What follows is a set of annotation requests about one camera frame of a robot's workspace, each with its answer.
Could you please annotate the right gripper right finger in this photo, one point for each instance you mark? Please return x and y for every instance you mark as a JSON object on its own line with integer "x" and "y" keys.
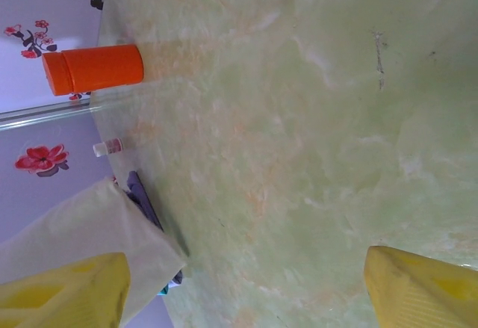
{"x": 429, "y": 298}

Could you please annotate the white t-shirt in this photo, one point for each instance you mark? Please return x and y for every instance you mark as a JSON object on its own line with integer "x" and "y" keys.
{"x": 93, "y": 223}

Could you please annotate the folded teal t-shirt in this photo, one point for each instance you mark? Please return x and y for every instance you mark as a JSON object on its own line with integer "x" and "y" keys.
{"x": 167, "y": 290}

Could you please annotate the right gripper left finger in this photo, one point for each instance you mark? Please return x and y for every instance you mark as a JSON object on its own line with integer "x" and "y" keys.
{"x": 63, "y": 302}

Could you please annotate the orange plastic bottle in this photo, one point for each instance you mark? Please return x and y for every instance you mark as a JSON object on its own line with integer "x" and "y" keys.
{"x": 97, "y": 66}

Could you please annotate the grey folded item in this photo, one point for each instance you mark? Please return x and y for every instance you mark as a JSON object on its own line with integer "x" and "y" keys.
{"x": 143, "y": 201}

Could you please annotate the aluminium frame post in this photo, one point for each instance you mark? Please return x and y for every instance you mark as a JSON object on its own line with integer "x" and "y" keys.
{"x": 37, "y": 117}

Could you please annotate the small white-capped bottle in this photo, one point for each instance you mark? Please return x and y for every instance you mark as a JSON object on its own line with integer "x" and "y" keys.
{"x": 110, "y": 145}

